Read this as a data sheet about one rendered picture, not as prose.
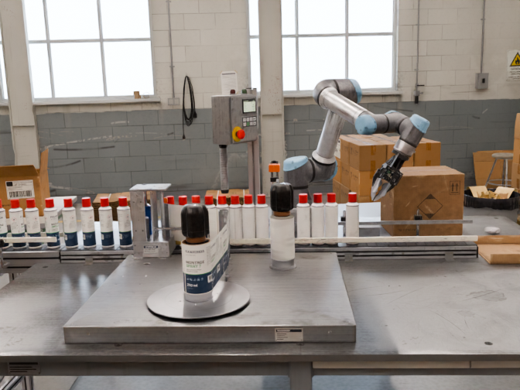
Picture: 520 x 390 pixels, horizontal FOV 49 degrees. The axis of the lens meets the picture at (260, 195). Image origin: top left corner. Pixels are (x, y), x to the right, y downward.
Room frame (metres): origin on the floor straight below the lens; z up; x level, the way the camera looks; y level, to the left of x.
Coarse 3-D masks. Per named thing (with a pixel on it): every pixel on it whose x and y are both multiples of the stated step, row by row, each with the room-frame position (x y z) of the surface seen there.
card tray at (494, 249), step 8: (480, 240) 2.31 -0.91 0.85; (488, 240) 2.31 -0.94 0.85; (496, 240) 2.31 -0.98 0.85; (504, 240) 2.31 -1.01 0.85; (512, 240) 2.31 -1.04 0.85; (480, 248) 2.25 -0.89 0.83; (488, 248) 2.24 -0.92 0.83; (496, 248) 2.24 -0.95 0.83; (504, 248) 2.24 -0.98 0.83; (512, 248) 2.23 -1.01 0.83; (488, 256) 2.14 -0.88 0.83; (496, 256) 2.06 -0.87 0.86; (504, 256) 2.06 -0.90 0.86; (512, 256) 2.05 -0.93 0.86
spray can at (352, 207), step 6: (348, 198) 2.21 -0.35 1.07; (354, 198) 2.20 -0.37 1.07; (348, 204) 2.20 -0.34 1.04; (354, 204) 2.19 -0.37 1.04; (348, 210) 2.20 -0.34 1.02; (354, 210) 2.19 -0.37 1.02; (348, 216) 2.20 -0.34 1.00; (354, 216) 2.19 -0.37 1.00; (348, 222) 2.20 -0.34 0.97; (354, 222) 2.19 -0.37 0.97; (348, 228) 2.20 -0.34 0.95; (354, 228) 2.19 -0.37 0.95; (348, 234) 2.20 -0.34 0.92; (354, 234) 2.19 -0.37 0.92
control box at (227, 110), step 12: (216, 96) 2.27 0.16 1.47; (228, 96) 2.23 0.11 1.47; (240, 96) 2.29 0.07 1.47; (252, 96) 2.34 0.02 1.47; (216, 108) 2.27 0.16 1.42; (228, 108) 2.23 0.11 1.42; (240, 108) 2.27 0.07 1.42; (216, 120) 2.27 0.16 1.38; (228, 120) 2.24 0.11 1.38; (240, 120) 2.27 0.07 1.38; (216, 132) 2.28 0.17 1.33; (228, 132) 2.24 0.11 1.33; (252, 132) 2.33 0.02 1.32; (228, 144) 2.24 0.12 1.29
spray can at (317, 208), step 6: (318, 198) 2.21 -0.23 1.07; (312, 204) 2.22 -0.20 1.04; (318, 204) 2.20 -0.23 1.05; (312, 210) 2.21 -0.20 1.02; (318, 210) 2.20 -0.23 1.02; (312, 216) 2.21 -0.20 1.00; (318, 216) 2.20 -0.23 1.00; (312, 222) 2.21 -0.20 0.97; (318, 222) 2.20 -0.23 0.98; (312, 228) 2.21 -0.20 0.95; (318, 228) 2.20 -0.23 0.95; (312, 234) 2.22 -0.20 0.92; (318, 234) 2.20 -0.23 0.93
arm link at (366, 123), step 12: (324, 84) 2.50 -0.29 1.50; (324, 96) 2.45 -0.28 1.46; (336, 96) 2.41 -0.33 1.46; (324, 108) 2.49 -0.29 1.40; (336, 108) 2.37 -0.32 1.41; (348, 108) 2.31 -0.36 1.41; (360, 108) 2.28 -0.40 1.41; (348, 120) 2.31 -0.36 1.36; (360, 120) 2.20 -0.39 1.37; (372, 120) 2.18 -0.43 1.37; (384, 120) 2.21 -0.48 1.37; (360, 132) 2.20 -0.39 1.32; (372, 132) 2.19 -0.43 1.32; (384, 132) 2.23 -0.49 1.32
